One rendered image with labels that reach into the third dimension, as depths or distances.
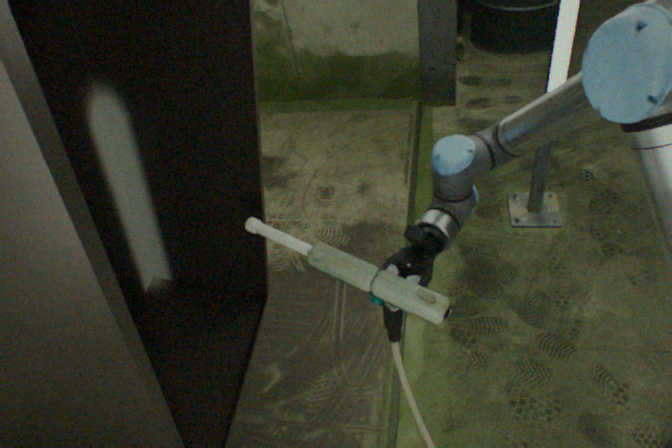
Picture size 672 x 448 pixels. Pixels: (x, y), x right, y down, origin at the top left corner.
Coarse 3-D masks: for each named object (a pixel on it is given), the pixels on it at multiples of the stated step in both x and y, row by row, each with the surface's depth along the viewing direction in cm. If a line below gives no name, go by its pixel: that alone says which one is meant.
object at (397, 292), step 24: (288, 240) 113; (312, 264) 110; (336, 264) 106; (360, 264) 106; (360, 288) 106; (384, 288) 101; (408, 288) 100; (384, 312) 109; (408, 312) 102; (432, 312) 97
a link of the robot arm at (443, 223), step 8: (424, 216) 118; (432, 216) 116; (440, 216) 116; (448, 216) 116; (416, 224) 118; (424, 224) 116; (432, 224) 115; (440, 224) 115; (448, 224) 115; (456, 224) 117; (440, 232) 115; (448, 232) 115; (456, 232) 117; (448, 240) 115; (448, 248) 117
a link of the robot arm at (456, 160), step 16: (448, 144) 112; (464, 144) 111; (480, 144) 113; (432, 160) 114; (448, 160) 110; (464, 160) 109; (480, 160) 112; (432, 176) 117; (448, 176) 112; (464, 176) 112; (448, 192) 115; (464, 192) 115
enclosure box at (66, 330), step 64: (0, 0) 33; (64, 0) 94; (128, 0) 93; (192, 0) 92; (0, 64) 34; (64, 64) 97; (128, 64) 103; (192, 64) 101; (256, 64) 99; (0, 128) 38; (64, 128) 100; (128, 128) 115; (192, 128) 112; (256, 128) 107; (0, 192) 43; (64, 192) 42; (128, 192) 130; (192, 192) 126; (256, 192) 123; (0, 256) 50; (64, 256) 48; (128, 256) 136; (192, 256) 144; (256, 256) 140; (0, 320) 59; (64, 320) 57; (128, 320) 58; (192, 320) 145; (256, 320) 146; (0, 384) 73; (64, 384) 69; (128, 384) 66; (192, 384) 132
